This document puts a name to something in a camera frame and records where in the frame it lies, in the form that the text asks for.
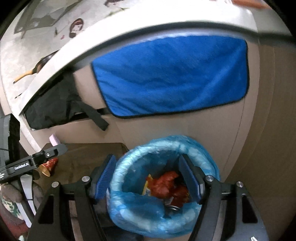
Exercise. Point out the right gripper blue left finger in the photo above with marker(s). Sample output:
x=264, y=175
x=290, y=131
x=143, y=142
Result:
x=89, y=190

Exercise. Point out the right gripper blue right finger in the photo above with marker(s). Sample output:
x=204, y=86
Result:
x=206, y=191

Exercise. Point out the red trash in bin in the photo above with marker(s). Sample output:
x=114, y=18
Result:
x=170, y=188

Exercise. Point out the blue lined trash bin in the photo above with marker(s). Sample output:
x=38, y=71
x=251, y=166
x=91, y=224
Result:
x=147, y=215

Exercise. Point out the red cone snack wrapper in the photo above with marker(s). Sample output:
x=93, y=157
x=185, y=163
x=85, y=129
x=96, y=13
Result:
x=48, y=168

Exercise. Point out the black cloth bag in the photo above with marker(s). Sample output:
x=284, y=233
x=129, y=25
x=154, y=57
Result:
x=59, y=104

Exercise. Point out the blue towel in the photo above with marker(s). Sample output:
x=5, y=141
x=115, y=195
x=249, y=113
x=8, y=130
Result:
x=173, y=75

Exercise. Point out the black wok with wooden handle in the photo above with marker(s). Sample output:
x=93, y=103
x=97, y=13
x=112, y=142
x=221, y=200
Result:
x=40, y=64

